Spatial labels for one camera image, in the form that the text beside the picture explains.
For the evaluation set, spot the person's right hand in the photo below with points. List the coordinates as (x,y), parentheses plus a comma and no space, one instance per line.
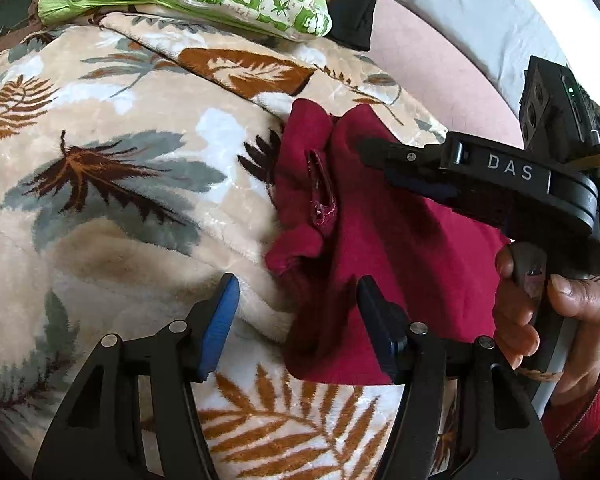
(582,295)

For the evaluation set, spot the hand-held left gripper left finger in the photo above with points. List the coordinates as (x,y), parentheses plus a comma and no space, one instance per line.
(220,330)

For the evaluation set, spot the person's right forearm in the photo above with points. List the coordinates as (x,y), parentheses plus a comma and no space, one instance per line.
(587,422)

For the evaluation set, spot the pink bolster cushion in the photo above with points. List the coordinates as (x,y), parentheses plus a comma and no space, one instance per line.
(430,75)

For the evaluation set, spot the leaf-print fleece blanket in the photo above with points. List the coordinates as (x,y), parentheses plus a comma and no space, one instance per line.
(130,210)

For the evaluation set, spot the black garment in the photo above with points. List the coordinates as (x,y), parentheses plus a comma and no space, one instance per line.
(355,15)

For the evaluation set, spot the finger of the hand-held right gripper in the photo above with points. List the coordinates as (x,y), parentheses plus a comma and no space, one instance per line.
(405,156)
(420,186)

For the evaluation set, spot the red sweater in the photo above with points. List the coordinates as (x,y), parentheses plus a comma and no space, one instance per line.
(380,240)

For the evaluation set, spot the grey pillow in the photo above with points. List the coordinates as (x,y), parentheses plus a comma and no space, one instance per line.
(480,10)

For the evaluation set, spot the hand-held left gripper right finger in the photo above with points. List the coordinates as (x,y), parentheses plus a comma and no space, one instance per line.
(380,332)

